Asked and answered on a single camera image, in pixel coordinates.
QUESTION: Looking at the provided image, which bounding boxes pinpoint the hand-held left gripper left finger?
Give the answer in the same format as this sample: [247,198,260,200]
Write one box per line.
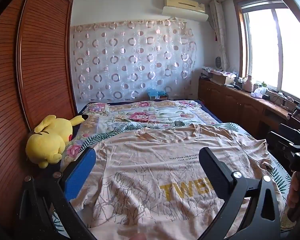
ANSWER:
[20,147,98,240]

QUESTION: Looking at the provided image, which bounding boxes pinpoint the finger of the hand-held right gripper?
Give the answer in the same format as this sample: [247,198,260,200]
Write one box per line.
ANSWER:
[267,131,294,155]
[279,122,300,145]

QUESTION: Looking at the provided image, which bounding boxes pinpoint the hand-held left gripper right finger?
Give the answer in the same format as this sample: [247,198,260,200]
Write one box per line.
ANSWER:
[199,147,282,240]

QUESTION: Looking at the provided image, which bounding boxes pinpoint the beige printed t-shirt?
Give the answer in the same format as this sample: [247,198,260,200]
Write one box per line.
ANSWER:
[74,124,287,240]

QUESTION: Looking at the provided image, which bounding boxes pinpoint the person's right hand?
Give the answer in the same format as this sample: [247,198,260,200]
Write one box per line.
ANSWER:
[287,171,300,207]

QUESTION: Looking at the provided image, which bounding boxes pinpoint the small black tripod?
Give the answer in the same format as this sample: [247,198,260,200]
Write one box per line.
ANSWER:
[286,104,300,121]

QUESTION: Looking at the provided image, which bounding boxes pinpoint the leaf print bedsheet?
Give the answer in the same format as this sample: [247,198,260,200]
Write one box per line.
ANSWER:
[50,121,294,233]

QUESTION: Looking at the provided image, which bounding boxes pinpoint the yellow plush toy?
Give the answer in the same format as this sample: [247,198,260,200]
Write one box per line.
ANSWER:
[25,114,89,169]

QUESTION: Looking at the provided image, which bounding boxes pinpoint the wooden cabinet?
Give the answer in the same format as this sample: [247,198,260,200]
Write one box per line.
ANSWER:
[198,76,300,140]

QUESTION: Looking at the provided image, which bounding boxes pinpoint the pink vase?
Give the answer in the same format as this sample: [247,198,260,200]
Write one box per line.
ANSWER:
[242,75,253,92]

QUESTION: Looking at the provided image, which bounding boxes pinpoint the floral quilt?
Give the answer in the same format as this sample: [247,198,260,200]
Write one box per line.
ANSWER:
[60,100,222,170]

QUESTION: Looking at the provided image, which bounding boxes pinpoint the open cardboard box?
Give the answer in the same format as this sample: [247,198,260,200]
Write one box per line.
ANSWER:
[210,70,237,85]

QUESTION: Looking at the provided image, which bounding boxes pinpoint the window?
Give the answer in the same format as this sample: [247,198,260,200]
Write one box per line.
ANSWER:
[234,0,300,105]

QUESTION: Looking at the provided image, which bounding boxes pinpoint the stack of papers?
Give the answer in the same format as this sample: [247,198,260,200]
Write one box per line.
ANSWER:
[201,67,217,80]

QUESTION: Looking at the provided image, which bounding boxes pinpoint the circle patterned sheer curtain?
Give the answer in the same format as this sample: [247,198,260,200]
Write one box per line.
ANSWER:
[71,19,198,103]

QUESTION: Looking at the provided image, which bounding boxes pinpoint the patterned window curtain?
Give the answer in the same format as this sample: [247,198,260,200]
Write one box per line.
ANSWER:
[209,0,230,70]

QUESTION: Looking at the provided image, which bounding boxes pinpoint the tangle of cables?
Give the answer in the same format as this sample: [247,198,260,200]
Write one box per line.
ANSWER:
[266,89,300,107]

